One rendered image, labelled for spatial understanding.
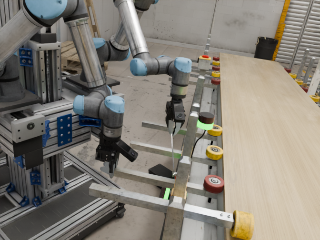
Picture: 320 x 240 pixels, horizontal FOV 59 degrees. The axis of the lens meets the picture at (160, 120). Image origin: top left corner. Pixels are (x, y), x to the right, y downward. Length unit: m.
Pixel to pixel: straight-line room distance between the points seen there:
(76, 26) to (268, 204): 0.97
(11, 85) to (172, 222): 0.98
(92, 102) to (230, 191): 0.63
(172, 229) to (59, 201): 1.46
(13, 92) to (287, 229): 1.20
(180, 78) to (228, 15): 7.86
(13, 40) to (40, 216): 1.18
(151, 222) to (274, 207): 1.24
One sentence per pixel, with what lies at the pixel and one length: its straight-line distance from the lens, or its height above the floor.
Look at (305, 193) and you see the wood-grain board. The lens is 1.30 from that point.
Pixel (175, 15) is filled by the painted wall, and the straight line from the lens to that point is 9.03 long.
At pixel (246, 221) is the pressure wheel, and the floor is 0.98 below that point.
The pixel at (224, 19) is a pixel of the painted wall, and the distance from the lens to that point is 9.01.
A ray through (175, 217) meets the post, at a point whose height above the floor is 1.12.
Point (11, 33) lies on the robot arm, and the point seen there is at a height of 1.36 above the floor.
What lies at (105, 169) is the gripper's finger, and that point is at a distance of 1.21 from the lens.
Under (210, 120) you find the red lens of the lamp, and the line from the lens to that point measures 1.05.
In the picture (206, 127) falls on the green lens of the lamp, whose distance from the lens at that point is 1.06.
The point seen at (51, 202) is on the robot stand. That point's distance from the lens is 2.05.
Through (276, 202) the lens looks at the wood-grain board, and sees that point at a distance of 1.18.
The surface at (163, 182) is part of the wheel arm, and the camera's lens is 1.17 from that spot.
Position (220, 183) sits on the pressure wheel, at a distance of 1.15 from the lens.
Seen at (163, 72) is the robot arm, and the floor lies 1.24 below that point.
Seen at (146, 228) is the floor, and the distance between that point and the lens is 2.17.
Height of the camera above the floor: 1.57
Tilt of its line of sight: 25 degrees down
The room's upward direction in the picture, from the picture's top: 8 degrees clockwise
